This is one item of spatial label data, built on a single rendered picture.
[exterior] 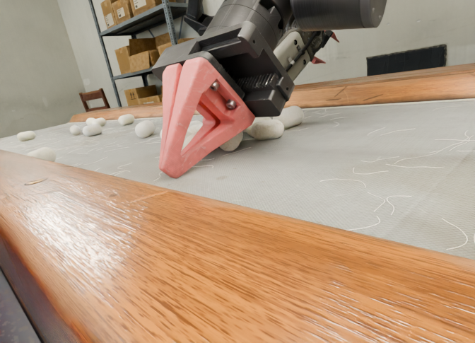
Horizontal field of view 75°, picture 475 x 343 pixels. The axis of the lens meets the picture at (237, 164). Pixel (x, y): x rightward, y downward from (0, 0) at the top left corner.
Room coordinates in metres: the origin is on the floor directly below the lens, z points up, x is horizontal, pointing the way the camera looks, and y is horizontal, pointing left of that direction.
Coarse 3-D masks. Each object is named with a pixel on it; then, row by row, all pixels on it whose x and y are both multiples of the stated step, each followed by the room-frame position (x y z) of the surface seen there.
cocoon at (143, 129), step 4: (140, 124) 0.43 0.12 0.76; (144, 124) 0.43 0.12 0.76; (148, 124) 0.43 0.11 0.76; (152, 124) 0.44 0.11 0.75; (136, 128) 0.43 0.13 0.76; (140, 128) 0.42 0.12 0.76; (144, 128) 0.42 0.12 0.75; (148, 128) 0.43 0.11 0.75; (152, 128) 0.44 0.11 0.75; (136, 132) 0.43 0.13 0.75; (140, 132) 0.42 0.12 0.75; (144, 132) 0.42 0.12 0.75; (148, 132) 0.43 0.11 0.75; (152, 132) 0.44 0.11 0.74; (140, 136) 0.43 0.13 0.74; (144, 136) 0.43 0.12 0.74
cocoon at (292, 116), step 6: (288, 108) 0.31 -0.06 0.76; (294, 108) 0.31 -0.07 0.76; (300, 108) 0.32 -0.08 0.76; (282, 114) 0.30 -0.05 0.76; (288, 114) 0.30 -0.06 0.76; (294, 114) 0.31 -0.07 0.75; (300, 114) 0.31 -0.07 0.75; (282, 120) 0.30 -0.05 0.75; (288, 120) 0.30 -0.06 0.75; (294, 120) 0.31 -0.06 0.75; (300, 120) 0.31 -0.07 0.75; (288, 126) 0.30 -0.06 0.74
